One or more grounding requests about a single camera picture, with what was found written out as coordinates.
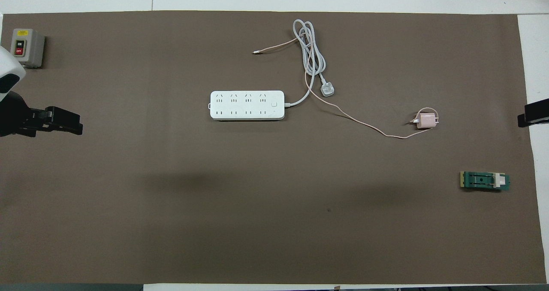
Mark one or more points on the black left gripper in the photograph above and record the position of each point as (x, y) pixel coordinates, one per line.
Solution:
(17, 119)

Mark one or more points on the pink charger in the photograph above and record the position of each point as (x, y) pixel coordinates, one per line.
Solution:
(426, 121)

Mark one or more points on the brown table mat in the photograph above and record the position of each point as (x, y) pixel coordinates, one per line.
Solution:
(257, 218)

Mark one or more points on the white power strip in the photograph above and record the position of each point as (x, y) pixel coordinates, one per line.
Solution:
(246, 106)

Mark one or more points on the grey on-off switch box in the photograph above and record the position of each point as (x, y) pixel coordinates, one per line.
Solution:
(30, 46)

